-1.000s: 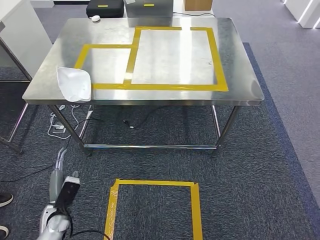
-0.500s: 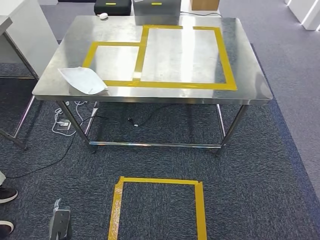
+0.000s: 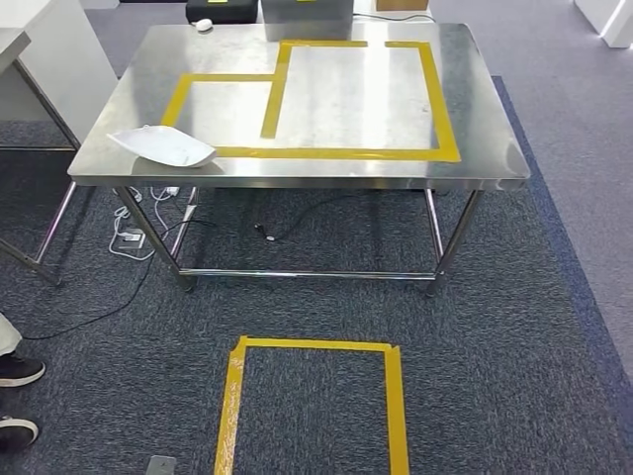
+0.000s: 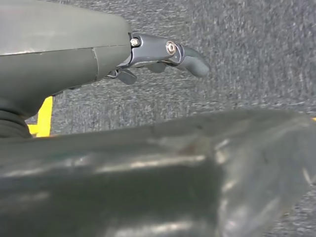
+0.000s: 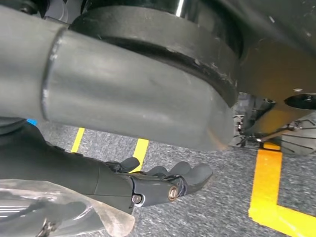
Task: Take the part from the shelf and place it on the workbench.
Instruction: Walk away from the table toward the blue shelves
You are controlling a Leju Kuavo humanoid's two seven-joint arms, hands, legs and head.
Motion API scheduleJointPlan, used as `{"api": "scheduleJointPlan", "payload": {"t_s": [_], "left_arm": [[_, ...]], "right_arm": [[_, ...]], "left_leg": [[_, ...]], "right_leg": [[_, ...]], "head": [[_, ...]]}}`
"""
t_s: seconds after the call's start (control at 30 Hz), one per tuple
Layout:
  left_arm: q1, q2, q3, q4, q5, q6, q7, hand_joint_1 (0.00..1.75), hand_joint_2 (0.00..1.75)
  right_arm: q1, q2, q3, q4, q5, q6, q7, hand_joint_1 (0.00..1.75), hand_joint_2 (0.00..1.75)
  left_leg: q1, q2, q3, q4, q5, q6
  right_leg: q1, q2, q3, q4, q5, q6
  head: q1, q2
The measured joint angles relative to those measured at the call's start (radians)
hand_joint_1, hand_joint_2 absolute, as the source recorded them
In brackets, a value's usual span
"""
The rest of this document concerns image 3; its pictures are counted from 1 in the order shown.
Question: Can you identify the white plastic mirror cover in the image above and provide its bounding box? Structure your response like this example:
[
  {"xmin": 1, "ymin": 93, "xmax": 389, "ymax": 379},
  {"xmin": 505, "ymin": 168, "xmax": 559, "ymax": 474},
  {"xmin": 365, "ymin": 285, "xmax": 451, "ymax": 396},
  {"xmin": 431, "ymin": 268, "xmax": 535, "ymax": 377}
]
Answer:
[{"xmin": 106, "ymin": 124, "xmax": 218, "ymax": 170}]

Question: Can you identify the black cable with plug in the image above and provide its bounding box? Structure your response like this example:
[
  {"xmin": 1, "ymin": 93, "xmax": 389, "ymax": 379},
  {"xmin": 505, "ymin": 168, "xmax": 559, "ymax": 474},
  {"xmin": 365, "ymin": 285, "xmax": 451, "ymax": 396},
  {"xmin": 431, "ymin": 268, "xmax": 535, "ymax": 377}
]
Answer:
[{"xmin": 254, "ymin": 192, "xmax": 358, "ymax": 243}]

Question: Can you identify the person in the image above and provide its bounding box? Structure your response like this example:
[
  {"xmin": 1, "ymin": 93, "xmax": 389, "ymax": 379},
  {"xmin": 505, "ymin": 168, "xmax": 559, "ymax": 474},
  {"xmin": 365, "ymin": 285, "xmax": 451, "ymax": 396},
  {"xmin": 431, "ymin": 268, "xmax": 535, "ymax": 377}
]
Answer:
[{"xmin": 0, "ymin": 312, "xmax": 47, "ymax": 455}]

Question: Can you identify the white display plinth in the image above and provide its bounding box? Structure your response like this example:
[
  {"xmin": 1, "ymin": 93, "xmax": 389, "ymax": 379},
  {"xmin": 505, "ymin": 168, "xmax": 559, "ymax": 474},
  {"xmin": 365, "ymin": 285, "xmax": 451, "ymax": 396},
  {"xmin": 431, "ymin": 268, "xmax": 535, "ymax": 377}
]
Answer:
[{"xmin": 573, "ymin": 0, "xmax": 633, "ymax": 50}]

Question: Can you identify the white desk with metal legs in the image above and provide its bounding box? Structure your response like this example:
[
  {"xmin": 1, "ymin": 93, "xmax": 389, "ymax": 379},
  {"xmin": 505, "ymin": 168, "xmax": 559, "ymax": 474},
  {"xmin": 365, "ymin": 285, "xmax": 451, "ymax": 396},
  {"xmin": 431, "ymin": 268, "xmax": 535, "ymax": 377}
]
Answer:
[{"xmin": 0, "ymin": 0, "xmax": 120, "ymax": 288}]

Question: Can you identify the stainless steel workbench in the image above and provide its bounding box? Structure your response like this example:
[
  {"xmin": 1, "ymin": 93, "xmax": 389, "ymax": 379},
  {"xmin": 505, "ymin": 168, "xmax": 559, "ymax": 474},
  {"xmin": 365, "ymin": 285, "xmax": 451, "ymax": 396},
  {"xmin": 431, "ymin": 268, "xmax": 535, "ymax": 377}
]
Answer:
[{"xmin": 66, "ymin": 22, "xmax": 531, "ymax": 298}]

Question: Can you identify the grey metal case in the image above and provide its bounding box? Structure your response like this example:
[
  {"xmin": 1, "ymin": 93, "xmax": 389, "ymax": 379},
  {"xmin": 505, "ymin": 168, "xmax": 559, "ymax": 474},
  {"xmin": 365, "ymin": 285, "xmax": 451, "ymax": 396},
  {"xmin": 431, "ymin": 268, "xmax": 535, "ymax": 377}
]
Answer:
[{"xmin": 260, "ymin": 0, "xmax": 355, "ymax": 43}]

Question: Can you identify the black zip case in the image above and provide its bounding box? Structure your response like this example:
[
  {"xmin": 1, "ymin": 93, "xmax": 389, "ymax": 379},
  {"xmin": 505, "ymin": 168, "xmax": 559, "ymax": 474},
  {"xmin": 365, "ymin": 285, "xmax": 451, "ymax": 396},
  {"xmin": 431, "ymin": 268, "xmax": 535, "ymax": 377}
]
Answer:
[{"xmin": 184, "ymin": 0, "xmax": 260, "ymax": 26}]

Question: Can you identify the white cable bundle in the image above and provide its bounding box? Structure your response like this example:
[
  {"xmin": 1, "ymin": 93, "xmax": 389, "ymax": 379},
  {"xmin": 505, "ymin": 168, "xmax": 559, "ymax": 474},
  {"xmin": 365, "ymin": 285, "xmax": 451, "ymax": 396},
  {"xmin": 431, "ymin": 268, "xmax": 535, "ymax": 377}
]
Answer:
[{"xmin": 107, "ymin": 186, "xmax": 173, "ymax": 264}]

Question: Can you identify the grey metal plate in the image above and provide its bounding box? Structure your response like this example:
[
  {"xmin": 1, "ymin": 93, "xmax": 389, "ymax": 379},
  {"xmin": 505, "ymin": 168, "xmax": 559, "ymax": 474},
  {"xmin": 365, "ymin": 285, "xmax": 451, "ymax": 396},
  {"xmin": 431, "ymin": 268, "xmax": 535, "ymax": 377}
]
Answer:
[{"xmin": 144, "ymin": 454, "xmax": 177, "ymax": 475}]

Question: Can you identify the brown cardboard box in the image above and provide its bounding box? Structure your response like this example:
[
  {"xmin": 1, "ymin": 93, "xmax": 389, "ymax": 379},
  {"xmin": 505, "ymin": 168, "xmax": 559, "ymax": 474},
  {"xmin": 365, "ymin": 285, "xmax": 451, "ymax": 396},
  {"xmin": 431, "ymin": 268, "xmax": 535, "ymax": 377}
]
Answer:
[{"xmin": 375, "ymin": 0, "xmax": 431, "ymax": 13}]

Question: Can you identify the long black floor cable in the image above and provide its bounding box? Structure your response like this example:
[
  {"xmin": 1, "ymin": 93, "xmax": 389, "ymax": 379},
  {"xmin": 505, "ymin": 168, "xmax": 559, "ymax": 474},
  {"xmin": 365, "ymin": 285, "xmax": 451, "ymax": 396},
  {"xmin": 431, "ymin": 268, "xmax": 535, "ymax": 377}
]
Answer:
[{"xmin": 22, "ymin": 219, "xmax": 220, "ymax": 342}]

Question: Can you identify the thin black cable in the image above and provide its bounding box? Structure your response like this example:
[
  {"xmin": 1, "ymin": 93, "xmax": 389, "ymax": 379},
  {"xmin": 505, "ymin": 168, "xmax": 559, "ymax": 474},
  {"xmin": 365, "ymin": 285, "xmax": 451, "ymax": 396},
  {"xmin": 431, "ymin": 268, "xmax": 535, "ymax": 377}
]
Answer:
[{"xmin": 351, "ymin": 11, "xmax": 438, "ymax": 26}]

